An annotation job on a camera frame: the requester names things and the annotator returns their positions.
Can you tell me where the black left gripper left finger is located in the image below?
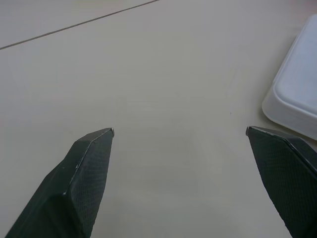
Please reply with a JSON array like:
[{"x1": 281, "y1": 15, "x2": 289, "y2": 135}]
[{"x1": 4, "y1": 127, "x2": 115, "y2": 238}]

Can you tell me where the translucent white plastic container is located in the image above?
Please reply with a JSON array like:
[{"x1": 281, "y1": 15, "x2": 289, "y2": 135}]
[{"x1": 262, "y1": 14, "x2": 317, "y2": 142}]

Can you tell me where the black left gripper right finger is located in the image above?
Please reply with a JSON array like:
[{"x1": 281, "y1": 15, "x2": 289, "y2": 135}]
[{"x1": 245, "y1": 125, "x2": 317, "y2": 238}]

